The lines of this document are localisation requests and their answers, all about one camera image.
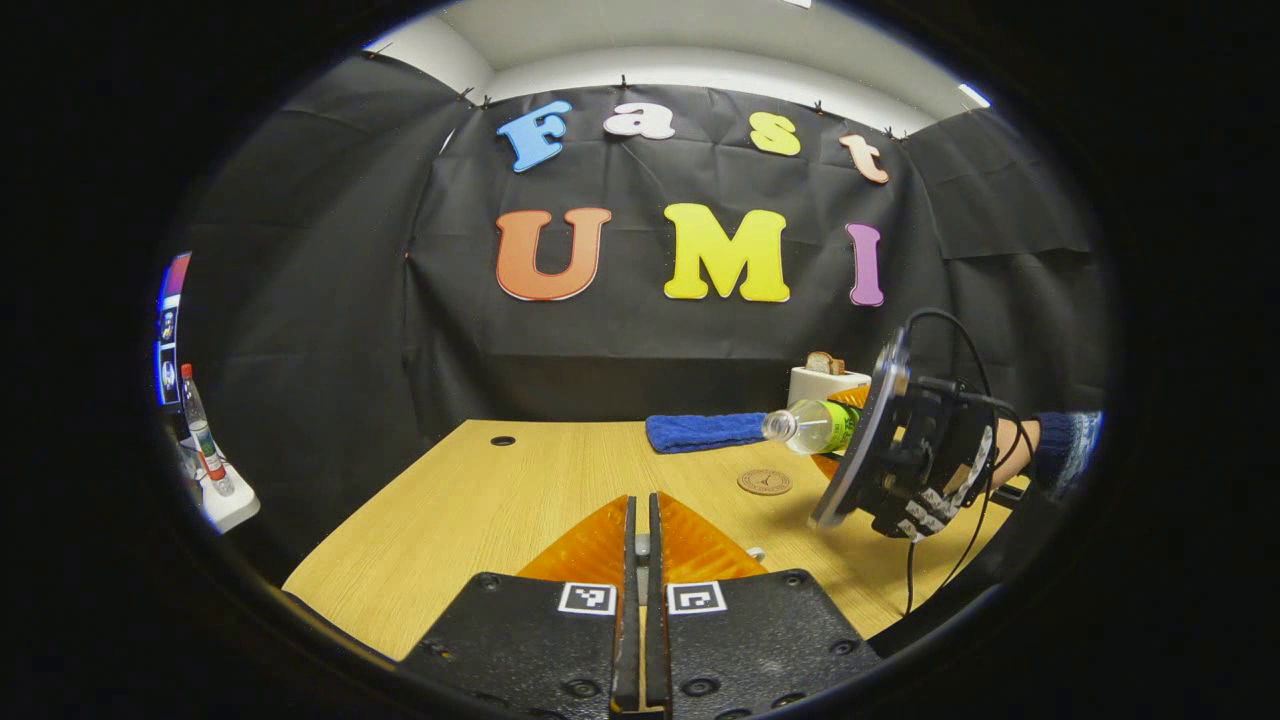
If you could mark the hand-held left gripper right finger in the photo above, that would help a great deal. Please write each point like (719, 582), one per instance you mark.
(656, 640)

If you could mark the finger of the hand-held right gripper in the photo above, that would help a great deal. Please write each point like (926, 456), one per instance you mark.
(856, 397)
(828, 464)

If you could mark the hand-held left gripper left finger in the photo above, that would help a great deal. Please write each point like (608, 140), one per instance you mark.
(628, 640)

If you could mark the green label water bottle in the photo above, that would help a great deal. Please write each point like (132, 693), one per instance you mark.
(815, 428)

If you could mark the round wooden coaster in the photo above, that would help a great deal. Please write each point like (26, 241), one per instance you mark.
(765, 482)

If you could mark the red cap clear bottle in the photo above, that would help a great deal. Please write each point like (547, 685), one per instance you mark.
(203, 440)

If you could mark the toast bread slice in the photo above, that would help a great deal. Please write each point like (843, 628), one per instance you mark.
(825, 364)

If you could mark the white toaster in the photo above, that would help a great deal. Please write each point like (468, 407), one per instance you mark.
(812, 385)

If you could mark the blue towel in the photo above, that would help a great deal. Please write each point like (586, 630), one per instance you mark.
(700, 432)

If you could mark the ceiling light panel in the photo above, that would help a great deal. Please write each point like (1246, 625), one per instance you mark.
(973, 95)

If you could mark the white tray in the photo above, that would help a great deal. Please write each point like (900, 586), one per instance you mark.
(232, 508)

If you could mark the black backdrop cloth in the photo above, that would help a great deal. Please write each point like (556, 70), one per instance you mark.
(330, 330)

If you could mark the computer monitor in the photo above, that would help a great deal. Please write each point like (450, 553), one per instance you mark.
(172, 320)

